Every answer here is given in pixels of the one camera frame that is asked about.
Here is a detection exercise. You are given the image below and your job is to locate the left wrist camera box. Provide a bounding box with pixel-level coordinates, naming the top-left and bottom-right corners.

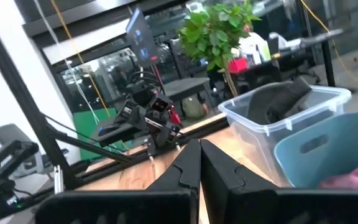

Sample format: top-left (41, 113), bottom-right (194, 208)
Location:
top-left (149, 95), bottom-right (171, 115)

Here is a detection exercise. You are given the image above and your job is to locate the yellow extension cable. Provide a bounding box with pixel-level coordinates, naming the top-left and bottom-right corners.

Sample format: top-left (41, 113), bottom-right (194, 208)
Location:
top-left (300, 0), bottom-right (358, 85)
top-left (50, 0), bottom-right (111, 118)

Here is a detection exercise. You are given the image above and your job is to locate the dark screen with blue icons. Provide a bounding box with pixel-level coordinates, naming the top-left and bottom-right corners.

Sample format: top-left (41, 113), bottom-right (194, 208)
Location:
top-left (125, 7), bottom-right (160, 68)

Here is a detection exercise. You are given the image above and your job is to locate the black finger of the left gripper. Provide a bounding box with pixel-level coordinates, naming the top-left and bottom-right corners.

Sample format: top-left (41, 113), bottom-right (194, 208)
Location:
top-left (113, 99), bottom-right (144, 127)
top-left (90, 119), bottom-right (143, 147)

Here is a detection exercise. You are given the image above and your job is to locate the olive bag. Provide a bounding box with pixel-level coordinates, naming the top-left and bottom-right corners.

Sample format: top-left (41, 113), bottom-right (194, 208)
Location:
top-left (181, 96), bottom-right (208, 119)

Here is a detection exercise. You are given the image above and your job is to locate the silver frame bracket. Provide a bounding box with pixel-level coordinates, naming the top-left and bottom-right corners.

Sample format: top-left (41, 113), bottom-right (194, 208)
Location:
top-left (53, 164), bottom-right (64, 194)

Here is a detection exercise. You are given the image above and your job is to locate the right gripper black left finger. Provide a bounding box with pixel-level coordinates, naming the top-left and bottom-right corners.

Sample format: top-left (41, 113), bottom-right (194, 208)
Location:
top-left (35, 139), bottom-right (201, 224)

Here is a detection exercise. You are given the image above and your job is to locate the maroon baseball cap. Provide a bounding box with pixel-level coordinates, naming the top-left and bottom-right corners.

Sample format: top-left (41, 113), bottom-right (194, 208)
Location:
top-left (318, 157), bottom-right (358, 190)

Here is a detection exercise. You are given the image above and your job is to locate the green board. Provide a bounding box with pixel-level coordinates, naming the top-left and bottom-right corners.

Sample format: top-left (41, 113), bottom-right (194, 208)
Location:
top-left (72, 107), bottom-right (131, 160)

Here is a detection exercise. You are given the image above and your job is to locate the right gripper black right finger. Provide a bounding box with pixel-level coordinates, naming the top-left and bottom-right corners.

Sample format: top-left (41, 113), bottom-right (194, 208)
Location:
top-left (201, 139), bottom-right (358, 224)

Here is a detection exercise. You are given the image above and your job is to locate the red box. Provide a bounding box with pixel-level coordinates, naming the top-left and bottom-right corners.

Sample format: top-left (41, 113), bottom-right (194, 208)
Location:
top-left (227, 57), bottom-right (249, 74)

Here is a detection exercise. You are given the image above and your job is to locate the black background table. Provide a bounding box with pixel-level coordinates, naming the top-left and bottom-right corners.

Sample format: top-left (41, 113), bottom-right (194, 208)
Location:
top-left (270, 27), bottom-right (345, 88)

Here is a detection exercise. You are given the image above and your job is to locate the white hanging cable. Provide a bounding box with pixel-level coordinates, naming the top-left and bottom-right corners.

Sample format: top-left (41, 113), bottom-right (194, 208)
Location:
top-left (32, 0), bottom-right (101, 125)

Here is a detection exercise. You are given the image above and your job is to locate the small red object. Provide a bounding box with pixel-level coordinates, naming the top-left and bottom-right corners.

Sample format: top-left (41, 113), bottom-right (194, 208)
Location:
top-left (168, 105), bottom-right (182, 126)

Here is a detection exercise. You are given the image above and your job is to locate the green plant in black pot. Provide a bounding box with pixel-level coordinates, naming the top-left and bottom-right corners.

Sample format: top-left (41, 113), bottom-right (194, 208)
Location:
top-left (178, 0), bottom-right (262, 98)

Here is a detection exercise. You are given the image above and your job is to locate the small black side table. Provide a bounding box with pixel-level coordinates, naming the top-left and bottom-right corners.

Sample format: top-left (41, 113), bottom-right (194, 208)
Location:
top-left (163, 77), bottom-right (211, 104)

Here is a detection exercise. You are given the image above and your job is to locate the black aluminium table frame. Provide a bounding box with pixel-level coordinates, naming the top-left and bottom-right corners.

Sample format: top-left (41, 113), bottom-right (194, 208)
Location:
top-left (0, 6), bottom-right (230, 220)

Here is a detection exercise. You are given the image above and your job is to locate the clear plastic bin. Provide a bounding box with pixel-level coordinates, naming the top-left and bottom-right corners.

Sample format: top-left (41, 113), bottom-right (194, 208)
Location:
top-left (218, 81), bottom-right (352, 188)

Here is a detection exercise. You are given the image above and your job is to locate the teal plastic bin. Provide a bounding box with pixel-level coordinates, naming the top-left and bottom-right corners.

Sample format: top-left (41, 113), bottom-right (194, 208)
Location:
top-left (273, 111), bottom-right (358, 190)

